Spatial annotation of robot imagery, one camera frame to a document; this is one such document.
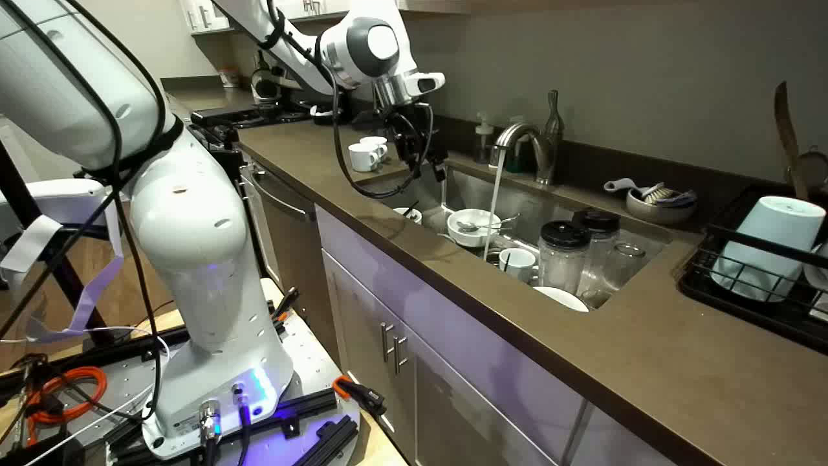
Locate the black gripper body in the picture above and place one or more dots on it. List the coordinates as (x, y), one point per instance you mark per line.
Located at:
(404, 119)

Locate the large white mug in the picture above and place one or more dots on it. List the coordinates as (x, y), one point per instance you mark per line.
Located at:
(363, 160)

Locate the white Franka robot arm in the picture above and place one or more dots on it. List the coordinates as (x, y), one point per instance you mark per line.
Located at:
(199, 249)

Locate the small white mug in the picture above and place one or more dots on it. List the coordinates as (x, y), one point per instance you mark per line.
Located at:
(381, 144)

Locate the stainless steel sink basin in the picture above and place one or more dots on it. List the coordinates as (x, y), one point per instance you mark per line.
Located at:
(527, 204)

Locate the small white dish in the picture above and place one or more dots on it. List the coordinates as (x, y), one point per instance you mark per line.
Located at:
(407, 214)

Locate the clear soap dispenser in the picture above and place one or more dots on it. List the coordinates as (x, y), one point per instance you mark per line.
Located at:
(486, 144)

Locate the white bowl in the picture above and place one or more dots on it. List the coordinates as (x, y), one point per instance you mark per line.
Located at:
(476, 226)

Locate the brushed steel faucet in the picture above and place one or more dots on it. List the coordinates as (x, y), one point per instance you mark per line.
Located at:
(517, 131)

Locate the dark glass bottle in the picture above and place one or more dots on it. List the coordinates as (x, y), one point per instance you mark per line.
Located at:
(553, 131)

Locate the small white cup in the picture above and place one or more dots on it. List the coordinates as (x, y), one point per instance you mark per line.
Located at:
(520, 264)

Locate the silver black kitchen appliance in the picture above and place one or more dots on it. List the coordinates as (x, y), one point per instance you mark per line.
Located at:
(269, 87)

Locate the stainless dishwasher front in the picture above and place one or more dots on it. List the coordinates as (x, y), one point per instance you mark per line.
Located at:
(289, 249)

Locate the clear jar black lid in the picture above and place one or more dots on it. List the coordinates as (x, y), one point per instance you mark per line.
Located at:
(564, 261)
(597, 220)

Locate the small black orange tool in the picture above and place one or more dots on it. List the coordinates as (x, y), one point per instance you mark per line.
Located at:
(287, 305)

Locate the white dish brush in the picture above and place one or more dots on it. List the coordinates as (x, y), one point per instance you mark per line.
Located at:
(617, 184)

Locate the white plate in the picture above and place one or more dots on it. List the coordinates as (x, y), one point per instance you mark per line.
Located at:
(561, 299)

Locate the kitchen base cabinet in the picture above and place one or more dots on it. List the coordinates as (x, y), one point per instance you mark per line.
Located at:
(482, 372)

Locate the clear drinking glass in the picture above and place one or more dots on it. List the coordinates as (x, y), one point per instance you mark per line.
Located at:
(624, 258)

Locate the grey robot mounting table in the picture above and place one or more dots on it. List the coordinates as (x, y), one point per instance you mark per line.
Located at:
(315, 358)

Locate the grey utensil bowl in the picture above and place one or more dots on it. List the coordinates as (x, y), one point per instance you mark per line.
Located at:
(662, 207)

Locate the white plastic housing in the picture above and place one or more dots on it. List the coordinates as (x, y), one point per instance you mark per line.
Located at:
(62, 197)

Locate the black dish drying rack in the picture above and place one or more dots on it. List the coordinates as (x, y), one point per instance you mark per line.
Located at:
(772, 235)

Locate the wooden spatula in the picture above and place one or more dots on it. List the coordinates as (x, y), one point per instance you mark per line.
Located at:
(786, 131)

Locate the black tripod stand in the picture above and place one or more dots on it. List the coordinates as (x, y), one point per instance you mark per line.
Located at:
(69, 275)

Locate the black aluminium rail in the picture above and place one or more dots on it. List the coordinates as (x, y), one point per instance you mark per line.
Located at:
(298, 404)
(328, 440)

